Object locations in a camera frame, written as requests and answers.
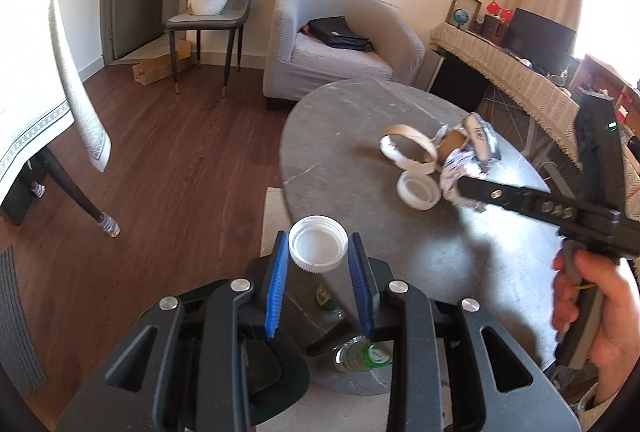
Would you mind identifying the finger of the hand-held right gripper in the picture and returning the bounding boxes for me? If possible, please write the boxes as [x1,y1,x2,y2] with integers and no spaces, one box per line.
[457,175,583,227]

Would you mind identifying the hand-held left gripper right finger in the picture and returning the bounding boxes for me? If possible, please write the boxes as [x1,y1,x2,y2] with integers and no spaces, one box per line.
[348,232,583,432]

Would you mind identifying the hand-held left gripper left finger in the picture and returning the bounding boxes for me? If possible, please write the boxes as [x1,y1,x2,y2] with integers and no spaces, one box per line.
[55,229,291,432]

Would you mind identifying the aluminium foil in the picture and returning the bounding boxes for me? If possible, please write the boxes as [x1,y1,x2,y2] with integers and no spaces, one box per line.
[435,146,495,213]

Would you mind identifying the white plastic bottle cap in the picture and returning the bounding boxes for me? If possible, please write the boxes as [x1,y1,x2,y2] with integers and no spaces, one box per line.
[288,215,349,271]

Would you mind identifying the person's right hand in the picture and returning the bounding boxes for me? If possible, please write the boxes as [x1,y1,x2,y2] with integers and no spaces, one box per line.
[551,249,640,408]

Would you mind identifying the silver foil packet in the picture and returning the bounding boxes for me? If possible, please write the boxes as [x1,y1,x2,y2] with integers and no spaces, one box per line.
[461,113,503,163]

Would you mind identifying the white tape roll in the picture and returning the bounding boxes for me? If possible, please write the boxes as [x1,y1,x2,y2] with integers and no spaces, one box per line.
[396,173,442,211]

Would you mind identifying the wooden shelf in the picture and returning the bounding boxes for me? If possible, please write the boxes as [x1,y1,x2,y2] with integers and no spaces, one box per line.
[570,54,640,137]

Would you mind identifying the black cabinet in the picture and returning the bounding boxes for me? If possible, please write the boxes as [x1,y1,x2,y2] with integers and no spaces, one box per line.
[428,49,492,113]

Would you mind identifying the side table with beige cloth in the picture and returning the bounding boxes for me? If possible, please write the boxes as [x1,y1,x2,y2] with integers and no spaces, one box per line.
[430,22,593,163]

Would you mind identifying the grey oval coffee table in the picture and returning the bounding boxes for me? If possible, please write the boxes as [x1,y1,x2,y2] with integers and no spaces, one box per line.
[280,79,640,397]

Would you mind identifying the black monitor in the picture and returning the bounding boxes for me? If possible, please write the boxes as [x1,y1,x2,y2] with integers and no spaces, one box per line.
[502,8,577,63]

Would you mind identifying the dark wooden box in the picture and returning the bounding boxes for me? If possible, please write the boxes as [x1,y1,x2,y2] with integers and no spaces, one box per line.
[472,16,507,45]

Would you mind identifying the small red flags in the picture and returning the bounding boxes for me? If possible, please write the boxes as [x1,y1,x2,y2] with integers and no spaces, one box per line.
[486,0,514,20]

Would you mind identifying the framed globe picture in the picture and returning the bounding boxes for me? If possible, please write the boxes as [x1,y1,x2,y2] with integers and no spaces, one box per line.
[445,0,483,32]

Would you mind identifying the grey armchair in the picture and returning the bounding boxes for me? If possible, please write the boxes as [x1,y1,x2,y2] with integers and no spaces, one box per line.
[263,0,426,106]

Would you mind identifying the black table leg with sock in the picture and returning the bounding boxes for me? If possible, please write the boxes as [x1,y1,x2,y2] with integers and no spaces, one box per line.
[35,144,122,239]

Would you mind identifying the black bag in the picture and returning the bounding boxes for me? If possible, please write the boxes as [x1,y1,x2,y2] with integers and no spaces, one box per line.
[306,16,374,52]

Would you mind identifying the flat cardboard box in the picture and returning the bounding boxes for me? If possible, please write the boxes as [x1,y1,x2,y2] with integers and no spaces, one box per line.
[132,39,192,87]

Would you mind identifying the grey ribbed mat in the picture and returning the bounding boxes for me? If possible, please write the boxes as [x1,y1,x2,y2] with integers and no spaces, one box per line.
[0,244,49,401]

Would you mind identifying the grey dining chair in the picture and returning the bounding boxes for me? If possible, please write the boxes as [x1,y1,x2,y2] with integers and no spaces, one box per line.
[165,0,258,98]

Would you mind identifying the white patterned tablecloth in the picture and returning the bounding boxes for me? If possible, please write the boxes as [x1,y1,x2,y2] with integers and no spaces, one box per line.
[0,0,112,213]

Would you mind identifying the cardboard tape ring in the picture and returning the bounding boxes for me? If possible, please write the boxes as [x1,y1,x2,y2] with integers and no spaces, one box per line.
[379,124,442,175]

